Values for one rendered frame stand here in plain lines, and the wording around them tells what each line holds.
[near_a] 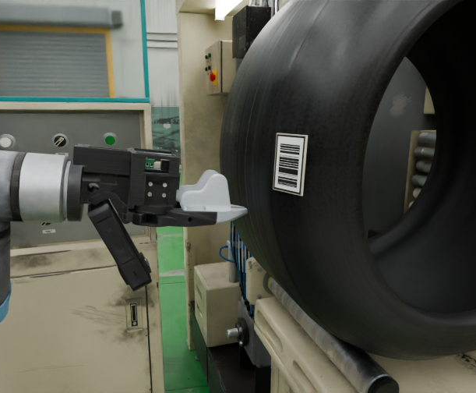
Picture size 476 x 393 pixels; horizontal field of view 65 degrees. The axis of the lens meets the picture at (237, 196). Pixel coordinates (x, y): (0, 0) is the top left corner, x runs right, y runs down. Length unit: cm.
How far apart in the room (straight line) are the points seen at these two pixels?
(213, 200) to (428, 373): 51
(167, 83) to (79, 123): 848
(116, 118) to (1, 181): 65
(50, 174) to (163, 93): 908
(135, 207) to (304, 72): 23
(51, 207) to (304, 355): 44
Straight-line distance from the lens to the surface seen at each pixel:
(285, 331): 72
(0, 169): 44
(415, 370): 79
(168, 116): 940
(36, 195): 43
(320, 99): 39
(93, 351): 119
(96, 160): 44
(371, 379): 55
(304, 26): 44
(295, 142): 38
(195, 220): 43
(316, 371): 63
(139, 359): 122
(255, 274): 79
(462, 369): 82
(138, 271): 46
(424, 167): 110
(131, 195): 42
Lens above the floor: 124
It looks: 12 degrees down
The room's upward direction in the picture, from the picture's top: straight up
